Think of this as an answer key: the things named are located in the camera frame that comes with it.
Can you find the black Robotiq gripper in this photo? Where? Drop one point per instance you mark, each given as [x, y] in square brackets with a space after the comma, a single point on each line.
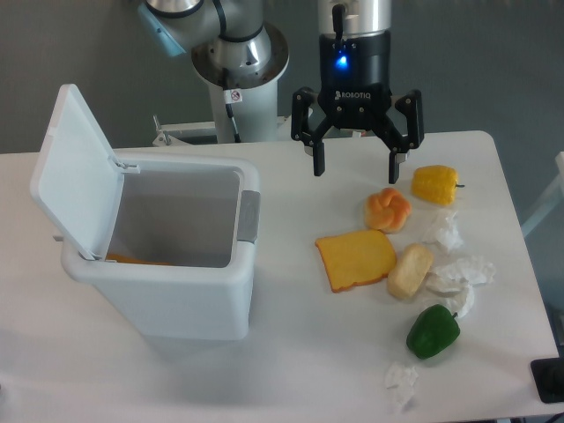
[355, 75]

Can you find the white trash can lid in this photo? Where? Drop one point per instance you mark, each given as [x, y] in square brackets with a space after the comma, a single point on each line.
[78, 179]

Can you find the grey trash can latch button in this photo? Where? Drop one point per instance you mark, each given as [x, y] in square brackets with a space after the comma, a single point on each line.
[249, 216]

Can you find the white trash can body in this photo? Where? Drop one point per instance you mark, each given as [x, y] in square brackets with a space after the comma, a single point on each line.
[181, 209]

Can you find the orange item inside can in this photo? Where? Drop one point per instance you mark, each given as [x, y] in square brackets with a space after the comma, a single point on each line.
[117, 258]

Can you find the orange knotted bread roll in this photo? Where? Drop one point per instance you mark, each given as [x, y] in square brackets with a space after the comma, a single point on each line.
[387, 211]

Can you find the yellow toy bell pepper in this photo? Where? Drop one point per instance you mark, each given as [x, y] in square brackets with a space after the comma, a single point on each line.
[436, 184]

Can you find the yellow toast slice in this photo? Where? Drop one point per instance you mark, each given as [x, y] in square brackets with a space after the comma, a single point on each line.
[357, 258]

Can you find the crumpled white tissue upper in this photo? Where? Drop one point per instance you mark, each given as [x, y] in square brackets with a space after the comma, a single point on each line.
[443, 232]

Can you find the crumpled white tissue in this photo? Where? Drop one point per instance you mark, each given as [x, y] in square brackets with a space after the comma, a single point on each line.
[443, 232]
[400, 382]
[454, 283]

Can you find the pale oblong bread loaf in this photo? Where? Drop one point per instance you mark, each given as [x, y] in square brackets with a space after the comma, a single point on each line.
[407, 276]

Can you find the crumpled white tissue middle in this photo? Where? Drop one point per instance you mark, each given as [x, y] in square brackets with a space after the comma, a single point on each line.
[454, 283]

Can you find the green toy bell pepper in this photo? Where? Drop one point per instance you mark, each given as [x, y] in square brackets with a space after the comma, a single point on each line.
[434, 330]

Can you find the crumpled white tissue lower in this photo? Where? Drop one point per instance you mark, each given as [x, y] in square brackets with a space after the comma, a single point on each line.
[400, 382]

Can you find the black device at edge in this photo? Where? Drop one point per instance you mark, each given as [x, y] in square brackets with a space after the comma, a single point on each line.
[548, 377]

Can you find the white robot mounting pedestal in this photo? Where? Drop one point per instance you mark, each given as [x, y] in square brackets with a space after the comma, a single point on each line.
[260, 102]

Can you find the white metal table frame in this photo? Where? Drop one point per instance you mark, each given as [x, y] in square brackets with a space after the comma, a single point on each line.
[185, 132]

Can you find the white frame at right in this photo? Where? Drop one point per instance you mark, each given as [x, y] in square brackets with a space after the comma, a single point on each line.
[551, 196]

